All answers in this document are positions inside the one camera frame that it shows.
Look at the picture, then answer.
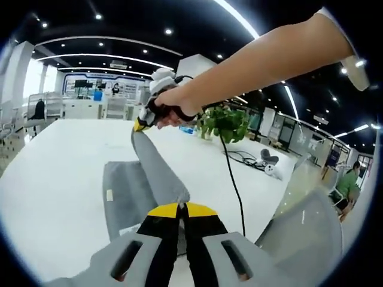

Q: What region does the white table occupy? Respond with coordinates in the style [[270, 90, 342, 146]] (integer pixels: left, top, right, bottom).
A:
[[0, 118, 314, 287]]

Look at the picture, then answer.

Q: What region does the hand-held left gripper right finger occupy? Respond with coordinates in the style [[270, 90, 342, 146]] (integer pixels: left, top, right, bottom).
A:
[[181, 202, 296, 287]]

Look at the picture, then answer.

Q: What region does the green potted plant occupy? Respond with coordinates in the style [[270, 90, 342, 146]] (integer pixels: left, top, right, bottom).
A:
[[196, 104, 251, 145]]

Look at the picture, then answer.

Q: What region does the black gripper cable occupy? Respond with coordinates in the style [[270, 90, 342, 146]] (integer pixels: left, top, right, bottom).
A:
[[173, 75, 247, 237]]

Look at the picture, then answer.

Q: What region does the person's right hand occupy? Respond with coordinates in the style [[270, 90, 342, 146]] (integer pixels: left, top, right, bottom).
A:
[[154, 86, 207, 130]]

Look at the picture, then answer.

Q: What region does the grey headset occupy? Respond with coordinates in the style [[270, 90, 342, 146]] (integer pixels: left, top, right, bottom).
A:
[[260, 148, 279, 166]]

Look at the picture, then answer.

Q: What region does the white office chair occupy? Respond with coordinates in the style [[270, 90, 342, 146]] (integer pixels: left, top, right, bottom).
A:
[[26, 93, 47, 127], [44, 91, 65, 119], [105, 96, 127, 120]]

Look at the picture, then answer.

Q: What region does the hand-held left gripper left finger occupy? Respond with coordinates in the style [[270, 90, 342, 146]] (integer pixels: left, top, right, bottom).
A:
[[44, 203, 183, 287]]

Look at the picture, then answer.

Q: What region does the white shirt sleeve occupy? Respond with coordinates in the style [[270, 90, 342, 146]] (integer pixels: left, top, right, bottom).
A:
[[315, 6, 371, 92]]

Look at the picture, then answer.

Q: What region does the coiled black cable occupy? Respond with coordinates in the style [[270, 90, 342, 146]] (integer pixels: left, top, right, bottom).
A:
[[222, 149, 268, 172]]

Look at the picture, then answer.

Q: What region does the grey mesh office chair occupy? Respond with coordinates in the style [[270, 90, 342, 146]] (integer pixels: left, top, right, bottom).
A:
[[253, 187, 344, 287]]

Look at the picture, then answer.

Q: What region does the black bag on chair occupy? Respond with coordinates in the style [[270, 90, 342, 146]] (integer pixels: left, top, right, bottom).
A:
[[28, 99, 46, 121]]

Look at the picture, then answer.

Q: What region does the white handheld controller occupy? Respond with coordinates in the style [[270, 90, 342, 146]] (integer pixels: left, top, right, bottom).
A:
[[264, 163, 284, 181]]

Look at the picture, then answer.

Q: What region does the grey towel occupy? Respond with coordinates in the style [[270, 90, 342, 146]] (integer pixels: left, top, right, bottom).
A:
[[102, 129, 193, 258]]

